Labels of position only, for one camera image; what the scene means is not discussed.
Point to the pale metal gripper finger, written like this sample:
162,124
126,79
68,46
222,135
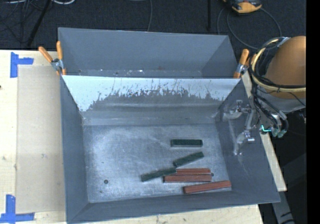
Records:
241,109
243,138

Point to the red-brown flat block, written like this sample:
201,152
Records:
187,178
193,171
206,187

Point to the pale flat board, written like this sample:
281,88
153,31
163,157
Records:
37,130

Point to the dark green flat block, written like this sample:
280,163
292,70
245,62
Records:
157,174
186,143
188,159

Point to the grey metal bin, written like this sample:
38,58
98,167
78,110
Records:
140,143

